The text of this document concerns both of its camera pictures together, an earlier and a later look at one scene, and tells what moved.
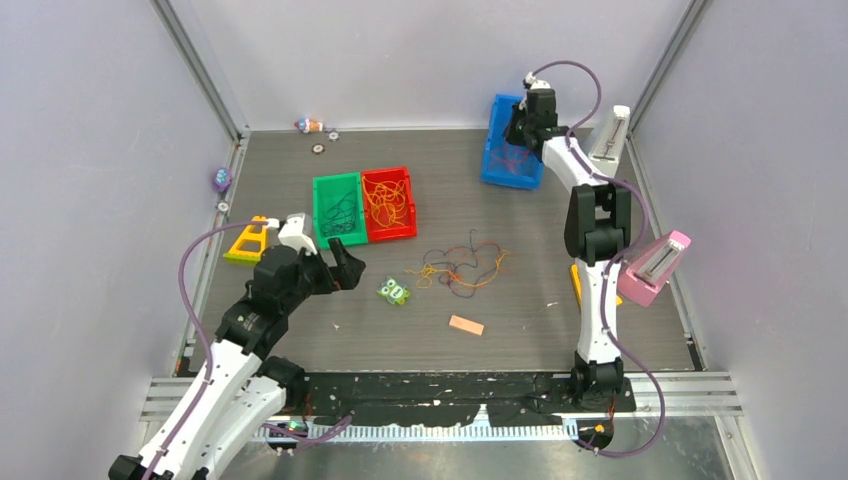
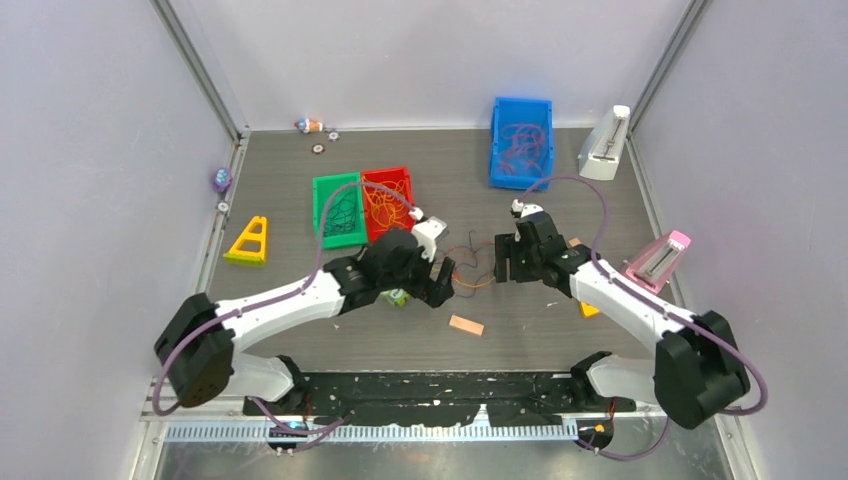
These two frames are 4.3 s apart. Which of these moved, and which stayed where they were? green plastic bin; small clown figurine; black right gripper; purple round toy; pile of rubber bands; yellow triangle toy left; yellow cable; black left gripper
Moved: pile of rubber bands; black left gripper; black right gripper
Stayed: purple round toy; green plastic bin; yellow triangle toy left; small clown figurine; yellow cable
